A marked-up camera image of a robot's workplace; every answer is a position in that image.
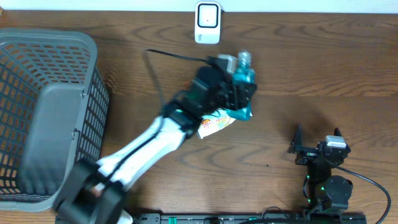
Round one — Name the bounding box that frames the large beige snack bag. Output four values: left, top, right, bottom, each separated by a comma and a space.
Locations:
197, 110, 236, 139

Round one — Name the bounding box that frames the teal blue snack packet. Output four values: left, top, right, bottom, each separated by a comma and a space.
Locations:
226, 50, 255, 121

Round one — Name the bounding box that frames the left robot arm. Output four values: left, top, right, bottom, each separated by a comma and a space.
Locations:
53, 66, 257, 224

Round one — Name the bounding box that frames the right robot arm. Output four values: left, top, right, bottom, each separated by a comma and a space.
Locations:
287, 126, 353, 221

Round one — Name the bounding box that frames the white barcode scanner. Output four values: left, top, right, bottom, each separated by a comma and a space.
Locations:
194, 1, 221, 44

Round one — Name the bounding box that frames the grey plastic shopping basket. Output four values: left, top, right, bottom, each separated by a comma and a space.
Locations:
1, 28, 109, 212

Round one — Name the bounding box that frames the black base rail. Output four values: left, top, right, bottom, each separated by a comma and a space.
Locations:
132, 212, 367, 224

